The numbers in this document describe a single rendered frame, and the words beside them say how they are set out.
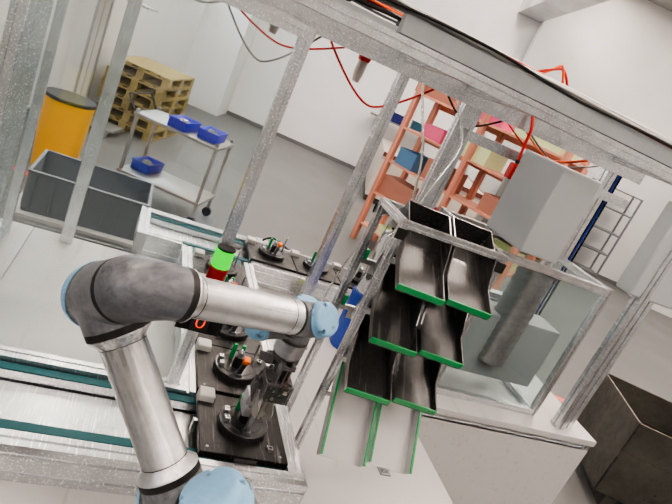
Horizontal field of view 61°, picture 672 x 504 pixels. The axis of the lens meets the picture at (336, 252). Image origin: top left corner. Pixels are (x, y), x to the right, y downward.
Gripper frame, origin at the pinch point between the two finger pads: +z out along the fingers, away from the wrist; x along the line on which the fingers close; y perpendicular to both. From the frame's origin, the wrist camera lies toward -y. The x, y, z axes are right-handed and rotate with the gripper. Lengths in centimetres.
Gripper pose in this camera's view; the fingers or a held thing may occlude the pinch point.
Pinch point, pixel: (257, 412)
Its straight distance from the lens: 153.6
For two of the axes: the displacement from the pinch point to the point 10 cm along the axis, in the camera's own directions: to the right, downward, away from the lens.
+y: 2.3, 4.0, -8.8
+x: 8.9, 2.8, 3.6
